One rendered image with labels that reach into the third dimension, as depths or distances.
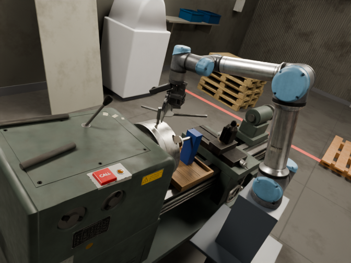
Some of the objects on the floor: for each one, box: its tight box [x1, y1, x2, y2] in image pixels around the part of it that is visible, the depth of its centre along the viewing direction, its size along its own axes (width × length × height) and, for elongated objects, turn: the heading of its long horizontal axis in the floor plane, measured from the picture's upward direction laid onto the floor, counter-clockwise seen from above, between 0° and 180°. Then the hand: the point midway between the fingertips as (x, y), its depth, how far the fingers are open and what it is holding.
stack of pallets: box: [197, 53, 267, 112], centre depth 544 cm, size 111×76×79 cm
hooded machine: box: [100, 0, 171, 101], centre depth 426 cm, size 83×73×161 cm
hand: (165, 117), depth 133 cm, fingers open, 14 cm apart
